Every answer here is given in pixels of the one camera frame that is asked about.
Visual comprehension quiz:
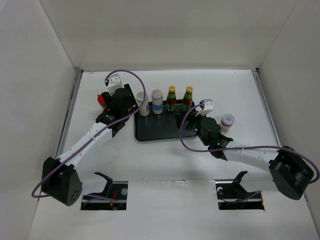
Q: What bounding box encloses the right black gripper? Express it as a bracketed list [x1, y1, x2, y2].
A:
[174, 109, 210, 146]

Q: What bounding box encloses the silver lid white jar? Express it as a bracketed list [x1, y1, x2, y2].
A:
[136, 91, 150, 117]

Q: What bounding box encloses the yellow cap sauce bottle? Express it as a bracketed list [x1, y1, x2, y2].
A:
[181, 85, 193, 112]
[166, 85, 177, 113]

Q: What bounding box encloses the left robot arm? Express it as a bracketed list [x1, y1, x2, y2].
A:
[41, 84, 138, 206]

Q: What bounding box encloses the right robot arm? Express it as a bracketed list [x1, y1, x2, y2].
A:
[175, 111, 320, 202]

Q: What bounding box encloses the right white jar red label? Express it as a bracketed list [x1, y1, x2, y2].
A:
[219, 113, 235, 133]

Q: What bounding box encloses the black plastic tray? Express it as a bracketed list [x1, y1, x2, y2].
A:
[134, 99, 182, 142]

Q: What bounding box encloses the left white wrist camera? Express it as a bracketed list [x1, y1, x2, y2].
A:
[104, 73, 123, 96]

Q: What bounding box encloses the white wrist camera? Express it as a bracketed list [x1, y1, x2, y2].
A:
[196, 98, 214, 116]
[104, 73, 123, 96]

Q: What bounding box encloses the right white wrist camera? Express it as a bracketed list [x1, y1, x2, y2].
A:
[196, 98, 214, 116]

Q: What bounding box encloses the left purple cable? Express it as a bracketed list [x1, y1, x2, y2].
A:
[31, 69, 148, 208]

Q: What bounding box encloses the purple cable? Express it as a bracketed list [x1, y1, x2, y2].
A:
[31, 69, 148, 208]
[179, 101, 320, 183]

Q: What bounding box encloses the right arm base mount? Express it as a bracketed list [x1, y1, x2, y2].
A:
[215, 171, 265, 211]

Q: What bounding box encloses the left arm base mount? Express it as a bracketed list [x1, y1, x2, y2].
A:
[80, 172, 129, 211]

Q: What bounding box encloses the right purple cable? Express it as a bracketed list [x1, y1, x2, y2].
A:
[179, 101, 320, 183]

